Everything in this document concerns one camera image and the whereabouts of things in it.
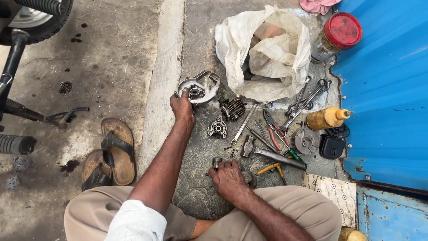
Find person's right hand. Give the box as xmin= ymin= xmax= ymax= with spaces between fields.
xmin=209 ymin=159 xmax=250 ymax=203

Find person's left hand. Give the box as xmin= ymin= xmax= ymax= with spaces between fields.
xmin=170 ymin=88 xmax=196 ymax=125

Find grey metal engine cover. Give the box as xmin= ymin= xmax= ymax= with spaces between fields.
xmin=174 ymin=70 xmax=221 ymax=106

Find small metal crankshaft part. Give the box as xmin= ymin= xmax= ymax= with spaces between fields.
xmin=212 ymin=157 xmax=258 ymax=189

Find small round metal housing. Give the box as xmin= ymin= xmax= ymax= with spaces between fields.
xmin=206 ymin=115 xmax=228 ymax=139

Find finned engine cylinder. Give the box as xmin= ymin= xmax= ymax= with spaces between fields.
xmin=219 ymin=96 xmax=247 ymax=122

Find long silver combination wrench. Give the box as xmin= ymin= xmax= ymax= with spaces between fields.
xmin=230 ymin=102 xmax=259 ymax=146

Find brown sandal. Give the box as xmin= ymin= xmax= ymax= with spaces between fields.
xmin=80 ymin=149 xmax=113 ymax=193
xmin=100 ymin=117 xmax=136 ymax=187

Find small open-end wrench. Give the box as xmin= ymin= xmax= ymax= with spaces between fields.
xmin=254 ymin=118 xmax=269 ymax=142

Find thin metal rod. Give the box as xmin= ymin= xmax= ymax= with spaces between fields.
xmin=245 ymin=125 xmax=279 ymax=154

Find steel hammer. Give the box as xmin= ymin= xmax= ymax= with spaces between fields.
xmin=240 ymin=135 xmax=308 ymax=171

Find white plastic bag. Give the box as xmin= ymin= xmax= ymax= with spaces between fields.
xmin=214 ymin=4 xmax=312 ymax=103

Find silver open-end spanner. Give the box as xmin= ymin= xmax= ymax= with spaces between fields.
xmin=292 ymin=75 xmax=313 ymax=112

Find round metal flywheel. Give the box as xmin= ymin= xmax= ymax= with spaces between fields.
xmin=294 ymin=128 xmax=320 ymax=156

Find person's white shirt sleeve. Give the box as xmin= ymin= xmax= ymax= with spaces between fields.
xmin=104 ymin=199 xmax=167 ymax=241

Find yellow oil bottle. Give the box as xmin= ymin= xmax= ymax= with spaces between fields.
xmin=306 ymin=106 xmax=354 ymax=131

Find black plastic cover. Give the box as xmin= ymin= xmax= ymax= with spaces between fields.
xmin=319 ymin=133 xmax=346 ymax=160

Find person's beige trousers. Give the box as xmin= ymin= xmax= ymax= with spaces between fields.
xmin=63 ymin=185 xmax=344 ymax=241

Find pink cloth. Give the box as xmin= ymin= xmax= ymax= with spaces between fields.
xmin=299 ymin=0 xmax=342 ymax=15

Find jar with red lid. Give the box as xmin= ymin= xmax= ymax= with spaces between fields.
xmin=310 ymin=12 xmax=363 ymax=64

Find motorcycle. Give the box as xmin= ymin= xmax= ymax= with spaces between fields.
xmin=0 ymin=0 xmax=91 ymax=156

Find printed cardboard box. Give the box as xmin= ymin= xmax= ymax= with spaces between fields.
xmin=302 ymin=172 xmax=358 ymax=229

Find blue corrugated metal sheet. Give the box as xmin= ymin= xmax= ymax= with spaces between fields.
xmin=329 ymin=0 xmax=428 ymax=241

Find yellow plastic container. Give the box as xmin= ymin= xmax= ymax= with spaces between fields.
xmin=338 ymin=226 xmax=369 ymax=241

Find red-handled pliers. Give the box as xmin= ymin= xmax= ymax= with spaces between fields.
xmin=262 ymin=109 xmax=292 ymax=152

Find yellow-handled tool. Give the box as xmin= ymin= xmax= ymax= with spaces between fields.
xmin=255 ymin=162 xmax=288 ymax=186

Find dark ring spanner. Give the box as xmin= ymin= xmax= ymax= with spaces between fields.
xmin=285 ymin=80 xmax=333 ymax=117

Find silver ring spanner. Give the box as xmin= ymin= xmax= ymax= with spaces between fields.
xmin=288 ymin=79 xmax=328 ymax=121

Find green-handled screwdriver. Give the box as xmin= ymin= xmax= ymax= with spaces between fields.
xmin=274 ymin=129 xmax=304 ymax=163

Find black plastic bracket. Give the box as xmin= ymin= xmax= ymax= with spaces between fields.
xmin=325 ymin=123 xmax=350 ymax=140

